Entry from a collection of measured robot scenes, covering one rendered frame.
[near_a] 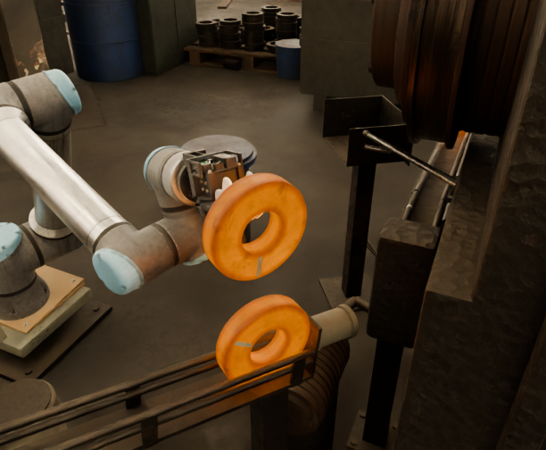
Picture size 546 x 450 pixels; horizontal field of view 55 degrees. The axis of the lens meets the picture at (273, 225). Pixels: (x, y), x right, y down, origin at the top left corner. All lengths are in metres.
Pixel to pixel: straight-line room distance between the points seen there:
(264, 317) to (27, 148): 0.64
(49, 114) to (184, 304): 0.92
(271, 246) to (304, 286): 1.32
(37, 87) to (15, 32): 2.45
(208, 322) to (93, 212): 0.98
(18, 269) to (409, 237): 1.26
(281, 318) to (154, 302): 1.26
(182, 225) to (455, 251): 0.48
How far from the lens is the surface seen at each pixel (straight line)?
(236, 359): 0.80
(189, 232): 0.97
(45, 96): 1.36
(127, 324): 1.96
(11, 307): 1.89
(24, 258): 1.80
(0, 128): 1.26
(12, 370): 1.90
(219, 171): 0.79
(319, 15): 3.59
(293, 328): 0.83
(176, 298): 2.02
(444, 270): 0.73
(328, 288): 2.03
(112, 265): 0.92
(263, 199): 0.68
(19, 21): 3.83
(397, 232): 0.92
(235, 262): 0.71
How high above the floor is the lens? 1.30
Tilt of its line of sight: 33 degrees down
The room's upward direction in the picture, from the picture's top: straight up
